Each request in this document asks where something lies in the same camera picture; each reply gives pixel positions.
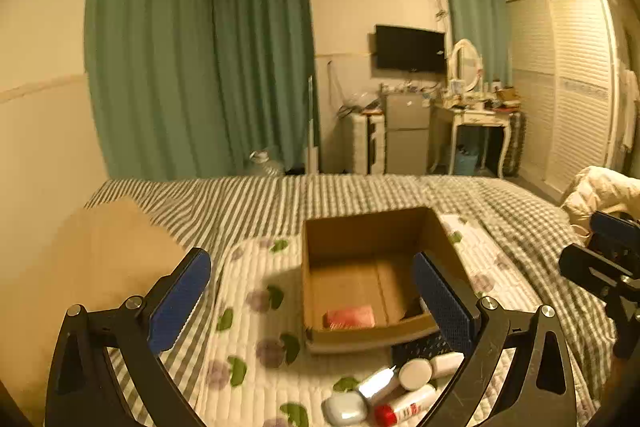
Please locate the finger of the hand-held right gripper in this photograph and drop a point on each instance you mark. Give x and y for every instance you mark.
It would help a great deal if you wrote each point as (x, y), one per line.
(582, 264)
(610, 226)

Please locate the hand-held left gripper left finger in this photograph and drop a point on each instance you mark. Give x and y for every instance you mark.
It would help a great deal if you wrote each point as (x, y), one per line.
(180, 297)

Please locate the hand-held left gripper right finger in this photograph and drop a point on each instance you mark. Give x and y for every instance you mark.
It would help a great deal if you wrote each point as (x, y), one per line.
(442, 302)

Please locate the black remote control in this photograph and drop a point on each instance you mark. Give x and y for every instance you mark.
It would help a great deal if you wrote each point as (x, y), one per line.
(420, 347)

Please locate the white round bottle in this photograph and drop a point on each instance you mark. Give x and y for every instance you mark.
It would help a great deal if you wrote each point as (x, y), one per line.
(415, 375)

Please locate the white tube with clear cap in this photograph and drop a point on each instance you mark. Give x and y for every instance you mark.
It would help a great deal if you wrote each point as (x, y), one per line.
(380, 384)

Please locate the brown cardboard box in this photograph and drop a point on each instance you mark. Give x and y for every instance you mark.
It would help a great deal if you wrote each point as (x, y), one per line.
(360, 227)

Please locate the cream duvet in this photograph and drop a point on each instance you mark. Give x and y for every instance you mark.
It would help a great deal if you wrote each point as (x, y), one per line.
(600, 187)

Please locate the small white tube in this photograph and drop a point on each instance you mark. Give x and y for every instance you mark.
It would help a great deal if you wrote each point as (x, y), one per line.
(447, 364)

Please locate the white floral quilted mat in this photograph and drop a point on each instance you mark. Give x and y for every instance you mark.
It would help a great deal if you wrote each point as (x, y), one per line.
(265, 267)

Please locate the red patterned packet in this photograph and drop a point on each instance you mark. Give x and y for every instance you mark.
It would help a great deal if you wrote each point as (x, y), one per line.
(350, 317)

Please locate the beige pillow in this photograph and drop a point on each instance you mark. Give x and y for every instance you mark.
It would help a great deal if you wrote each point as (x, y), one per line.
(75, 267)

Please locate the white tube with red cap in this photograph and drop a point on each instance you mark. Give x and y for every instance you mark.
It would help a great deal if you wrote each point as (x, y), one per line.
(407, 407)

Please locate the dark patterned suitcase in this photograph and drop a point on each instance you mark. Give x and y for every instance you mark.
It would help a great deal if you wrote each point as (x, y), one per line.
(514, 144)

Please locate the white louvred wardrobe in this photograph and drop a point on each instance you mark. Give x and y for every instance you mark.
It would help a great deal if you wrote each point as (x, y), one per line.
(565, 92)

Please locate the blue bin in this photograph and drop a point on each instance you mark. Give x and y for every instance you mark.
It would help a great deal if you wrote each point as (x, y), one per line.
(467, 162)

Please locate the white rounded case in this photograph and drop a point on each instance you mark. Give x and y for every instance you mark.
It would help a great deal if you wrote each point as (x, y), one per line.
(344, 409)

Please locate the clear water jug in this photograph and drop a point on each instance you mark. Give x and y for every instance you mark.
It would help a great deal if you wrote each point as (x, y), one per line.
(267, 167)

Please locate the white dressing table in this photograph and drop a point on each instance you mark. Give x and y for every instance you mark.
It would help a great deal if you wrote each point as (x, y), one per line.
(475, 117)

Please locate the silver fridge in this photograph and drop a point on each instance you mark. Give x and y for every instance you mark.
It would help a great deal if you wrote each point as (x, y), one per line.
(407, 132)

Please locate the white suitcase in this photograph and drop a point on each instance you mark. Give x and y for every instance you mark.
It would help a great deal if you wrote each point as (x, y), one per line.
(362, 142)

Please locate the clear plastic bag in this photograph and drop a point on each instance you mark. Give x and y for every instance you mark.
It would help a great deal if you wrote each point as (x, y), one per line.
(362, 101)

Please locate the white oval mirror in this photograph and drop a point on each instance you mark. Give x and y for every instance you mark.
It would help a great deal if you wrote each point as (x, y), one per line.
(465, 62)

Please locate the wide green curtain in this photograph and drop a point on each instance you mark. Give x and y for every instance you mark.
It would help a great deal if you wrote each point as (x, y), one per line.
(165, 57)

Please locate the narrow green curtain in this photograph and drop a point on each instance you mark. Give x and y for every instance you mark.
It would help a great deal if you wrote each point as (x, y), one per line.
(470, 2)

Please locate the black wall television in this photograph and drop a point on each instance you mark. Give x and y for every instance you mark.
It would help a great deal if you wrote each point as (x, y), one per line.
(410, 48)

